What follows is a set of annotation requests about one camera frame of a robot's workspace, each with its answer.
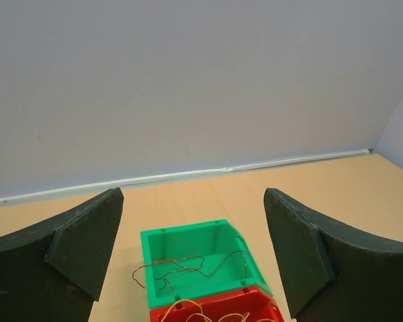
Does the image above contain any red plastic bin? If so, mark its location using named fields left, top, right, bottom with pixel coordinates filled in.
left=150, top=286, right=284, bottom=321

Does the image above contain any far green plastic bin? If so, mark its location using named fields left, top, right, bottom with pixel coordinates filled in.
left=140, top=219, right=271, bottom=309

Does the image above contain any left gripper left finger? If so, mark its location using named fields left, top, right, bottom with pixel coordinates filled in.
left=0, top=188, right=124, bottom=321

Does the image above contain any thin yellow orange cable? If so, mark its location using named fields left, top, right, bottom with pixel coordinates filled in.
left=161, top=299, right=276, bottom=322

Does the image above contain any aluminium table edge frame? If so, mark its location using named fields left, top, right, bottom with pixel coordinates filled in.
left=0, top=149, right=372, bottom=207

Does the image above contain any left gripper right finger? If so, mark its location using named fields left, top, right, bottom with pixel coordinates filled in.
left=263, top=189, right=403, bottom=321

